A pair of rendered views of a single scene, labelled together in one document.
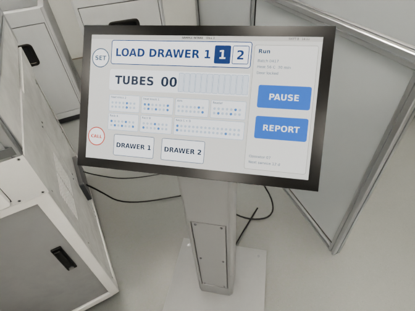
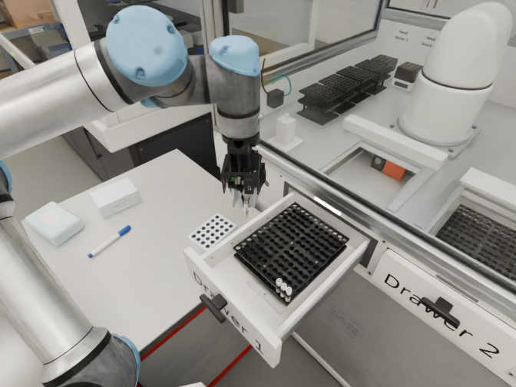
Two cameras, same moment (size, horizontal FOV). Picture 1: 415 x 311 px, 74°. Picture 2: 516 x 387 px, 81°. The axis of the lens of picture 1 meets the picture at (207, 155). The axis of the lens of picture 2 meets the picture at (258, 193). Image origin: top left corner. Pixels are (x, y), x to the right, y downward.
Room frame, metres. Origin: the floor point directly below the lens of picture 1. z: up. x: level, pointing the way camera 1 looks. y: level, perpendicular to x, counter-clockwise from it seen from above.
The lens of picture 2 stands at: (-0.04, 0.50, 1.48)
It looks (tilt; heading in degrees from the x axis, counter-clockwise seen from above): 43 degrees down; 71
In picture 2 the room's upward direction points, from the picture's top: straight up
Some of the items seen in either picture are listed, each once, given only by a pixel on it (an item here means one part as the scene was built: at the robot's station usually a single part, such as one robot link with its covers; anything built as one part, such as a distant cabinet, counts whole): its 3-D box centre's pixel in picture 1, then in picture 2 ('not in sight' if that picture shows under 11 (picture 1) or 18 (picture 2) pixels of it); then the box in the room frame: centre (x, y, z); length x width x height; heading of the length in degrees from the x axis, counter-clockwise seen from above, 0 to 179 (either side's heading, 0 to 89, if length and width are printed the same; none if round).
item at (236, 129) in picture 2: not in sight; (241, 120); (0.08, 0.98, 1.21); 0.08 x 0.08 x 0.05
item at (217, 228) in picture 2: not in sight; (213, 235); (0.01, 1.09, 0.78); 0.12 x 0.08 x 0.04; 32
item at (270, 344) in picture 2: not in sight; (228, 302); (0.00, 0.82, 0.87); 0.29 x 0.02 x 0.11; 115
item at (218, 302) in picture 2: not in sight; (216, 304); (-0.03, 0.81, 0.91); 0.07 x 0.04 x 0.01; 115
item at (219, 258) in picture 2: not in sight; (293, 249); (0.18, 0.91, 0.86); 0.40 x 0.26 x 0.06; 25
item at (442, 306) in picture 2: not in sight; (441, 307); (0.39, 0.66, 0.91); 0.07 x 0.04 x 0.01; 115
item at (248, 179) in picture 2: not in sight; (241, 159); (0.08, 0.97, 1.13); 0.09 x 0.08 x 0.12; 68
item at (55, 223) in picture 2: not in sight; (54, 222); (-0.44, 1.29, 0.78); 0.15 x 0.10 x 0.04; 129
